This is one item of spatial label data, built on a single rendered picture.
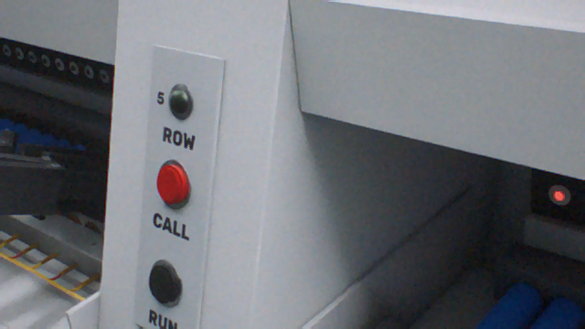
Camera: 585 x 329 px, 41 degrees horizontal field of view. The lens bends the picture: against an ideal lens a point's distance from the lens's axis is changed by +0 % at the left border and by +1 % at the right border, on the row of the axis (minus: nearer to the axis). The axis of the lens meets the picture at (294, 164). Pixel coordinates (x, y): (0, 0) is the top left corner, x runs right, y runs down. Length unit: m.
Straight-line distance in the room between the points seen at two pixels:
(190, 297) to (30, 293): 0.18
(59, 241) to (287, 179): 0.22
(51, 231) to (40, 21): 0.14
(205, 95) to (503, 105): 0.12
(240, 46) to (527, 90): 0.11
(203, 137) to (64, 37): 0.12
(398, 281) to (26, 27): 0.23
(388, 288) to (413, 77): 0.15
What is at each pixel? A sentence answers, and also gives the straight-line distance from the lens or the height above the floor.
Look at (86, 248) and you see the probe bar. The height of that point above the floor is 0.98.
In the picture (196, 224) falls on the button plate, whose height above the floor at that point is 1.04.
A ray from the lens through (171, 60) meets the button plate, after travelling 0.32.
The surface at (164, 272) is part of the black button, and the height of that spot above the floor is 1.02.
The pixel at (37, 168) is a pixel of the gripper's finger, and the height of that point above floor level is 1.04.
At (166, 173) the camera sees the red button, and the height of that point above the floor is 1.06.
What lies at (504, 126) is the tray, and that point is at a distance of 0.24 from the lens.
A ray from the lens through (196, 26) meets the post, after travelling 0.31.
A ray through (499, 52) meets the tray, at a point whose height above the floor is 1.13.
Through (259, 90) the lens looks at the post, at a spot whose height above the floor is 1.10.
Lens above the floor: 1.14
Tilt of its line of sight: 13 degrees down
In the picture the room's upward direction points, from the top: 7 degrees clockwise
